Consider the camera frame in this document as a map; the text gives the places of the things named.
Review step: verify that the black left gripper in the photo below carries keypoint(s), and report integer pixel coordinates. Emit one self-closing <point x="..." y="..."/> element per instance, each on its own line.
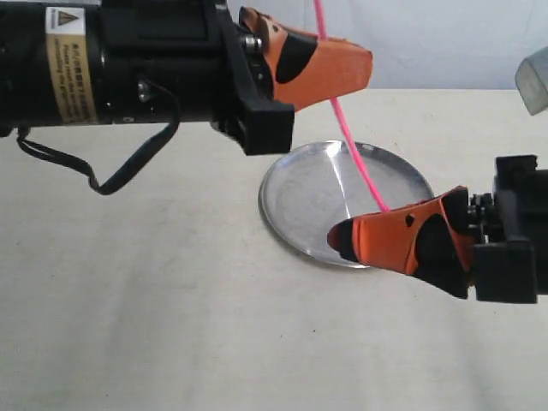
<point x="184" y="61"/>

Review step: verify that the pink plastic straw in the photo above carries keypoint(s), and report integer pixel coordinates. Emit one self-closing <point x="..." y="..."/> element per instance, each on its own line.
<point x="343" y="125"/>

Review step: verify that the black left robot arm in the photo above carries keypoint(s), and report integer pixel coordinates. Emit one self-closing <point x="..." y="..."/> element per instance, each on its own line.
<point x="69" y="63"/>

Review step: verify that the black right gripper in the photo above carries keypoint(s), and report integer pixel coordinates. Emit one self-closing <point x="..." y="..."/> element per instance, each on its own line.
<point x="430" y="240"/>

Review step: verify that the white backdrop cloth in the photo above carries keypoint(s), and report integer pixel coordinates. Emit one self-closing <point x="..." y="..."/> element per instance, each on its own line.
<point x="425" y="44"/>

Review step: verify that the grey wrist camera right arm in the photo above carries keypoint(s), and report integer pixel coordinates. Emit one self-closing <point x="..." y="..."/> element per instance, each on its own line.
<point x="531" y="81"/>

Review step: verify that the round stainless steel plate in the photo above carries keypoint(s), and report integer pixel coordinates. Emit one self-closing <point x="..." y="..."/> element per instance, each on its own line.
<point x="307" y="191"/>

